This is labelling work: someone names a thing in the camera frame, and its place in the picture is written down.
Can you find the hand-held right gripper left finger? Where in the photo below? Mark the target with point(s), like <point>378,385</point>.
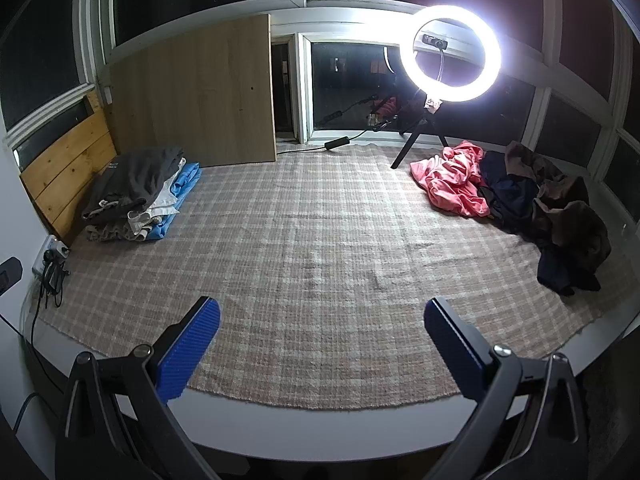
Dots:
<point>190,345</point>

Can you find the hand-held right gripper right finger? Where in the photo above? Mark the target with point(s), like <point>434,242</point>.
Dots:
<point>455,345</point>

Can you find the brown garment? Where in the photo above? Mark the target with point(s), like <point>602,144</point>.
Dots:
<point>565,210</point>

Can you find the navy garment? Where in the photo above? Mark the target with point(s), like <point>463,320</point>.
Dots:
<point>510,190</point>
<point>565,275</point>

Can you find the beige folded garment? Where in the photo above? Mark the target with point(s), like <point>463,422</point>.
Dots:
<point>107,234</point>

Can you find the white folded garment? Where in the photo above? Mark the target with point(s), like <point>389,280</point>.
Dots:
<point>160,200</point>

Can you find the checked beige blanket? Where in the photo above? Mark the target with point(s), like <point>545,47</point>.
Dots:
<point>320,260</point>

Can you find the pink garment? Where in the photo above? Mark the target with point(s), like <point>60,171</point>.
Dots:
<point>450,185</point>

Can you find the white power strip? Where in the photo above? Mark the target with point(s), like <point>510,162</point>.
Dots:
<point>57,249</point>

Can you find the pine plank panel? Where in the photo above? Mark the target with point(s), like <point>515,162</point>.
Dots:
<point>65,170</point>

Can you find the light wooden board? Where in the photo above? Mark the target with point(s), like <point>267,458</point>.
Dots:
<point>200,100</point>

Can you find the white window frame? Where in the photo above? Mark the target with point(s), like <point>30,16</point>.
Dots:
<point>295,10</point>

